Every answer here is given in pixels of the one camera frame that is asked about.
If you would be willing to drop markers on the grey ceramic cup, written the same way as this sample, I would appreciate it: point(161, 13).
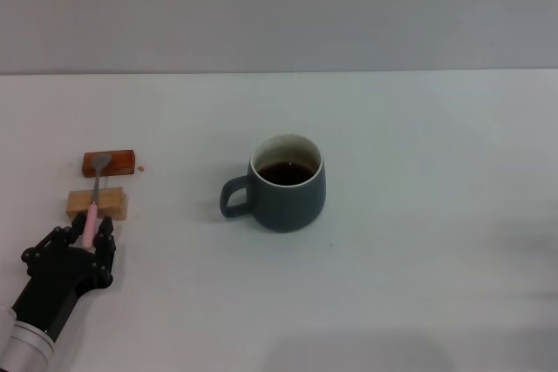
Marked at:
point(287, 211)

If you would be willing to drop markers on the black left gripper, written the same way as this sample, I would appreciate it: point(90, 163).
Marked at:
point(56, 280)

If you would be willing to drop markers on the dark coffee liquid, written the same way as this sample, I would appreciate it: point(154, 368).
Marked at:
point(285, 173)

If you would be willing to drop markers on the reddish brown wooden block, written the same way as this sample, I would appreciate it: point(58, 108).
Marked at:
point(124, 162)

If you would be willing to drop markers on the light wooden block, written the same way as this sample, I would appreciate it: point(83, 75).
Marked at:
point(114, 203)

